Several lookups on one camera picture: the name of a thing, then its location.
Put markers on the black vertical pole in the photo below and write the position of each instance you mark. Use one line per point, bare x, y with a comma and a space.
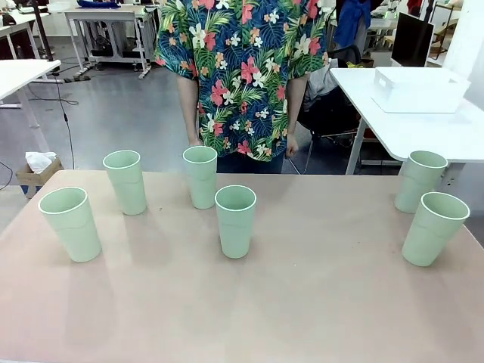
42, 34

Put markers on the person in floral shirt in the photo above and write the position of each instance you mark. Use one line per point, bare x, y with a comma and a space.
242, 75

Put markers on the dark blue jeans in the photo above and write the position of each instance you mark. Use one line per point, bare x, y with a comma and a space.
249, 166

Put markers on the cardboard box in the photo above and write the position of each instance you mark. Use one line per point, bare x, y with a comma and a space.
34, 181

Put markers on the black computer monitor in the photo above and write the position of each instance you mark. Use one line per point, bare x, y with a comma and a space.
412, 38

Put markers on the pale green plastic cup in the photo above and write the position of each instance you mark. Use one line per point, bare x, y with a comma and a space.
427, 238
126, 189
235, 230
75, 234
202, 185
416, 189

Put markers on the blue jacket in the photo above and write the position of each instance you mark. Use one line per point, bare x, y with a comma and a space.
351, 22

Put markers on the grey garment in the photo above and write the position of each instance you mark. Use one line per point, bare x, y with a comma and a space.
321, 87

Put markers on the person's left forearm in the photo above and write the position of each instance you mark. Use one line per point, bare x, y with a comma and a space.
296, 106

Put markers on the white plastic storage basket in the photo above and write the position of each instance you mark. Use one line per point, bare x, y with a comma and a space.
416, 87

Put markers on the white metal-frame desk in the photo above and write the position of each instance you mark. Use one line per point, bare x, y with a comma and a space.
102, 15

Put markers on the white rounded-corner table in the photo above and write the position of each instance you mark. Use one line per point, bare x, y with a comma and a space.
19, 75

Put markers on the person's right forearm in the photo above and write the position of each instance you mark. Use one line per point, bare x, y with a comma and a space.
188, 109

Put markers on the person's left hand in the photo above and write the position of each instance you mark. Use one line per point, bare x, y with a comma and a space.
291, 147

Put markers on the white lab bench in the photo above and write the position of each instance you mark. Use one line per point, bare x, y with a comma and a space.
22, 19

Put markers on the black office chair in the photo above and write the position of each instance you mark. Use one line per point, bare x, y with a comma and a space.
329, 113

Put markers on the crumpled white paper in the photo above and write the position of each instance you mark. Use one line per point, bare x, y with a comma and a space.
38, 160

